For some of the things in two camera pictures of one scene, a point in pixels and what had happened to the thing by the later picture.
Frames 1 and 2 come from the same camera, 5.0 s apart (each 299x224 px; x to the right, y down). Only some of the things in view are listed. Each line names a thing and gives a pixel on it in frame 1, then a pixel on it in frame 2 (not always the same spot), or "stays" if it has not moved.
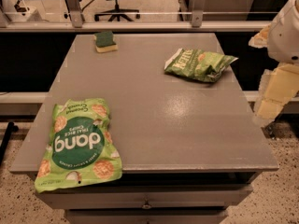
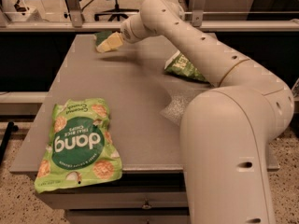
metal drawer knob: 147,206 stays
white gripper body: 286,37 -> 130,32
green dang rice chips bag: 80,149 stays
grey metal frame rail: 197,23 stays
